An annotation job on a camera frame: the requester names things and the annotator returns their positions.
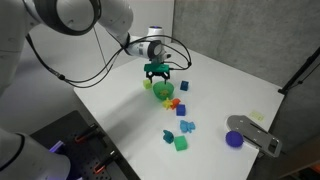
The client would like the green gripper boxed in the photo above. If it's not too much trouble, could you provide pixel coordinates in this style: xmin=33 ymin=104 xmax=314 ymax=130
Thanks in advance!
xmin=144 ymin=64 xmax=170 ymax=83

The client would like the green plastic bowl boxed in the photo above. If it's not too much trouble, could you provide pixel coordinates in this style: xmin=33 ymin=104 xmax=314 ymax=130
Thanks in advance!
xmin=153 ymin=81 xmax=174 ymax=100

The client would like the teal blue toy animal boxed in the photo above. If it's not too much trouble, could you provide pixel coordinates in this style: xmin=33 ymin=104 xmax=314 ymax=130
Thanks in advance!
xmin=163 ymin=130 xmax=174 ymax=144

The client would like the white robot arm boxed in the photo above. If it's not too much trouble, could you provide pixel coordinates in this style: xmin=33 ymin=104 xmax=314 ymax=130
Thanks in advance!
xmin=0 ymin=0 xmax=165 ymax=180

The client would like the yellow toy bear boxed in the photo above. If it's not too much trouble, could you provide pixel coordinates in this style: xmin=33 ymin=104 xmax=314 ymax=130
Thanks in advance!
xmin=159 ymin=89 xmax=169 ymax=97

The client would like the yellow toy giraffe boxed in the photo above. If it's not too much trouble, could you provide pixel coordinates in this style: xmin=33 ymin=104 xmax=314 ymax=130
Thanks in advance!
xmin=162 ymin=98 xmax=173 ymax=109

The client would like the orange toy animal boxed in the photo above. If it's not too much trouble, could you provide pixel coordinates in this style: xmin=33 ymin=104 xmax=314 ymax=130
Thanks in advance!
xmin=170 ymin=98 xmax=181 ymax=110

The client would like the light blue toy bear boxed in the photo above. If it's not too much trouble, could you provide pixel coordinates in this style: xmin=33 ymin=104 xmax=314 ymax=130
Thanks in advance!
xmin=180 ymin=120 xmax=196 ymax=133

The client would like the lime green soft cube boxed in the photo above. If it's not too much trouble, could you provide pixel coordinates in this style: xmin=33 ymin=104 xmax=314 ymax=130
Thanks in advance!
xmin=143 ymin=79 xmax=152 ymax=89

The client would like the dark teal soft cube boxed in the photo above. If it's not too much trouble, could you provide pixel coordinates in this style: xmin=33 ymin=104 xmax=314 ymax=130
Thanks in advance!
xmin=180 ymin=81 xmax=189 ymax=91

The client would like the blue soft cube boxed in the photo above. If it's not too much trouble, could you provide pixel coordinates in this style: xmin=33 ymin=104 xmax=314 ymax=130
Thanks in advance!
xmin=176 ymin=104 xmax=186 ymax=116

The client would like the purple ball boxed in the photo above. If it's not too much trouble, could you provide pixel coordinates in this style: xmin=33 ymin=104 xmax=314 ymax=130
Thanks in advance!
xmin=225 ymin=131 xmax=243 ymax=148

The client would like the black perforated base board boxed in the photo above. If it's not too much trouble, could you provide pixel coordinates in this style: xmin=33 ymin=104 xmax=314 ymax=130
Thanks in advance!
xmin=31 ymin=111 xmax=140 ymax=180

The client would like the yellow sticky note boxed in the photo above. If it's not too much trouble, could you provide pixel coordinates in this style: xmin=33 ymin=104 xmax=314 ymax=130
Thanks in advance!
xmin=249 ymin=110 xmax=264 ymax=121

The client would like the grey metal plate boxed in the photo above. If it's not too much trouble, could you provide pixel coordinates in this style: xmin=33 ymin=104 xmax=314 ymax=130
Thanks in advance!
xmin=226 ymin=115 xmax=282 ymax=158

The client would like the black tripod pole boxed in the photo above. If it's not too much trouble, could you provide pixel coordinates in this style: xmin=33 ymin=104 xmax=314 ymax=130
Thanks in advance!
xmin=278 ymin=47 xmax=320 ymax=95

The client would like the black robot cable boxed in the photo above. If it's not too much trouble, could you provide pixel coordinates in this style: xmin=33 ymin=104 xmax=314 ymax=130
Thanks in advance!
xmin=25 ymin=25 xmax=193 ymax=89

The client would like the orange handled clamp upper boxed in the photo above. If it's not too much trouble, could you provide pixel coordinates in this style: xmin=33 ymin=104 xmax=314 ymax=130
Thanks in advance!
xmin=74 ymin=124 xmax=98 ymax=144

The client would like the orange handled clamp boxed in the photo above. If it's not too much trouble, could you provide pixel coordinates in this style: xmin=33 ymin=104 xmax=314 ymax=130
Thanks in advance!
xmin=74 ymin=124 xmax=98 ymax=144
xmin=93 ymin=151 xmax=118 ymax=174

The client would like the orange handled clamp lower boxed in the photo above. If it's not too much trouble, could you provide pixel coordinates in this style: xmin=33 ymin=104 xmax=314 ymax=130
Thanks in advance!
xmin=93 ymin=151 xmax=118 ymax=174

